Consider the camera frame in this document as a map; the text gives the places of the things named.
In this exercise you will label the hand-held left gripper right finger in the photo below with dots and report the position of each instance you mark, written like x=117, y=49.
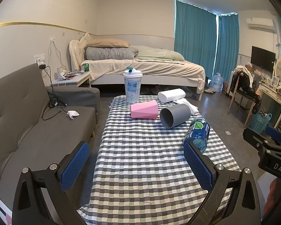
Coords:
x=198, y=166

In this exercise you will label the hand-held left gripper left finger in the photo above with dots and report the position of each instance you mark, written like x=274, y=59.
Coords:
x=75, y=166

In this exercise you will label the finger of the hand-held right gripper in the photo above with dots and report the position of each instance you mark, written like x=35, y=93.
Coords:
x=275, y=133
x=254, y=136

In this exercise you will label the grey cup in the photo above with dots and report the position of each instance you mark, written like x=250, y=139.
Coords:
x=178, y=114

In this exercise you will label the pink faceted cup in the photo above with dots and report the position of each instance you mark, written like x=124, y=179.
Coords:
x=144, y=109

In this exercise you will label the tall lidded drink cup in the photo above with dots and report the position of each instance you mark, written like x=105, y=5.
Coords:
x=132, y=86

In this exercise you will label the blue laundry basket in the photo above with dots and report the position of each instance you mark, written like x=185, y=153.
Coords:
x=260, y=123

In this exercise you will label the white dressing table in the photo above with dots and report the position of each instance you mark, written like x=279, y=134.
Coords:
x=275, y=103

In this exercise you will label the blue drink can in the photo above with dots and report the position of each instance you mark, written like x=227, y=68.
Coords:
x=197, y=131

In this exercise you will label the wooden chair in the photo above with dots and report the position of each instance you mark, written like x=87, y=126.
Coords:
x=235, y=91

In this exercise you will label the crumpled white tissue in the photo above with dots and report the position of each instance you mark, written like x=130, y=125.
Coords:
x=72, y=114

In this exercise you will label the clothes pile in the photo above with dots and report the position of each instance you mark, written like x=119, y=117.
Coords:
x=248, y=82

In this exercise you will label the checked tablecloth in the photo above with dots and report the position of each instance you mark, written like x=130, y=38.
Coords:
x=142, y=159

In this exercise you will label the white cloth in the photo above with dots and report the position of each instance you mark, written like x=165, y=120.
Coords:
x=192, y=107

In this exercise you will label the grey sofa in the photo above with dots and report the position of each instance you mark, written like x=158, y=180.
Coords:
x=25, y=126

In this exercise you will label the white shoes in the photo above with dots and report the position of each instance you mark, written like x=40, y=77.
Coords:
x=208, y=90

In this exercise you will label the clear water jug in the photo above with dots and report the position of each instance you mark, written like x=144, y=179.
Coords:
x=217, y=82

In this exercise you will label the black television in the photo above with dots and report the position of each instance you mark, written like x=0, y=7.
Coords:
x=262, y=58

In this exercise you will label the white paper towel roll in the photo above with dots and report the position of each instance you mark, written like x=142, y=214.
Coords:
x=172, y=95

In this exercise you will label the white red printed sheet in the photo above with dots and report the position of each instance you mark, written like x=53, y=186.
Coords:
x=2, y=212

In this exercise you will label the white nightstand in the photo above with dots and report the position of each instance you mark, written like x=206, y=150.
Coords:
x=72, y=79

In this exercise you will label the narrow teal curtain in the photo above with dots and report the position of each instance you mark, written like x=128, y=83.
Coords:
x=227, y=49

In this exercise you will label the nightstand clutter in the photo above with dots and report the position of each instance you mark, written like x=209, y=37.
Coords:
x=69, y=74

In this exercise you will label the green can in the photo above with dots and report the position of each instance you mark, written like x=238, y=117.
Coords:
x=86, y=67

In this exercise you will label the white bed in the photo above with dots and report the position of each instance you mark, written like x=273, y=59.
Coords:
x=154, y=71

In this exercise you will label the white air conditioner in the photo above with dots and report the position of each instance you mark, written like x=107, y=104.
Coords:
x=260, y=24

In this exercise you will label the wide teal curtain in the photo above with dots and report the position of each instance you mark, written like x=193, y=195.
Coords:
x=194, y=37

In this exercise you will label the checked quilt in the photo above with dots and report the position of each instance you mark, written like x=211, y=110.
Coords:
x=110, y=52

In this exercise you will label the green blanket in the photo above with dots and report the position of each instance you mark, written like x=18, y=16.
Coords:
x=159, y=54

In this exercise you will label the beige pillow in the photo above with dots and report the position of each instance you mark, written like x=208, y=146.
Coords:
x=107, y=43

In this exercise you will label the white wall socket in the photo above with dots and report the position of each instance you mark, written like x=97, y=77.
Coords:
x=39, y=58

